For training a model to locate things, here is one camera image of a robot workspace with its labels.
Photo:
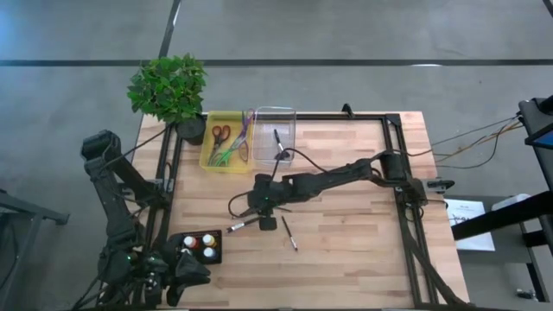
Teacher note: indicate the blue paint bottle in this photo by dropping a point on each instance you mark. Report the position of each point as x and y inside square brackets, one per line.
[209, 253]

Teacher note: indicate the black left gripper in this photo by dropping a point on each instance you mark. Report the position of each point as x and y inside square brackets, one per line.
[157, 278]

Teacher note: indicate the large black Solve paintbrush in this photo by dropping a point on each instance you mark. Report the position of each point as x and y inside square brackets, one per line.
[242, 225]

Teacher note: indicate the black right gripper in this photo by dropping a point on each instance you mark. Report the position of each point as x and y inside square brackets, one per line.
[268, 190]

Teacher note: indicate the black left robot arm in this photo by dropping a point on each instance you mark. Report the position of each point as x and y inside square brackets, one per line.
[108, 194]

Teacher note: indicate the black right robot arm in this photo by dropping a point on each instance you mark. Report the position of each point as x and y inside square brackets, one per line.
[337, 177]

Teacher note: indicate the black mesh bottle holder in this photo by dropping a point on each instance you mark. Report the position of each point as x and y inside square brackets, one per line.
[198, 233]

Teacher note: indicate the white paper sheet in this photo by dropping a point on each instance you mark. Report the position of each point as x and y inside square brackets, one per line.
[471, 233]

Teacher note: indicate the black side desk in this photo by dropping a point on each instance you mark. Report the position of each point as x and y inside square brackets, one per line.
[497, 220]

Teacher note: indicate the grey metal stand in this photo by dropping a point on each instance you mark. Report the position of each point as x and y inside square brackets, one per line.
[43, 214]

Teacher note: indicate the blue tablet screen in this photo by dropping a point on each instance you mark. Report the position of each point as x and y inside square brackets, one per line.
[548, 140]

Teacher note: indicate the yellow plastic bin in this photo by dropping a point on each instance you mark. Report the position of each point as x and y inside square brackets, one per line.
[220, 117]

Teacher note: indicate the yellow paint bottle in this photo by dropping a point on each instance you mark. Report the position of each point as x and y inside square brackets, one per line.
[209, 240]

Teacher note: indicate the clear plastic bin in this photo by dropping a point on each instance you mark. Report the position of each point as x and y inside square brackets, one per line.
[265, 129]

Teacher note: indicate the green potted plant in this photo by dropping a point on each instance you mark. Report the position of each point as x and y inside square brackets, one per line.
[166, 88]

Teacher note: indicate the black metal table frame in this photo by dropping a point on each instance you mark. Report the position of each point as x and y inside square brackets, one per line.
[324, 116]

